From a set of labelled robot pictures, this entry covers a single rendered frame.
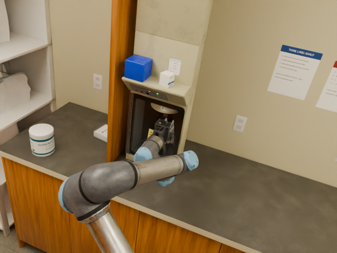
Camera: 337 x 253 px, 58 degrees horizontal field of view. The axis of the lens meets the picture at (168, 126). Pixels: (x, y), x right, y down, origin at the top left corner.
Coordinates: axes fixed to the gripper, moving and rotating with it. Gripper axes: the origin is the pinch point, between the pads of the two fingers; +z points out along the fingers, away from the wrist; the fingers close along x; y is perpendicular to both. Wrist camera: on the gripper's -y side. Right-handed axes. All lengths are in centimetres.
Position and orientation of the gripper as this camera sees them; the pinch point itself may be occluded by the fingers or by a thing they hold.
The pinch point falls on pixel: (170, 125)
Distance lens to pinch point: 151.9
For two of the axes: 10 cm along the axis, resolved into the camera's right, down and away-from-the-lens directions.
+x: -9.3, -2.9, 2.3
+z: 3.5, -4.6, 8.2
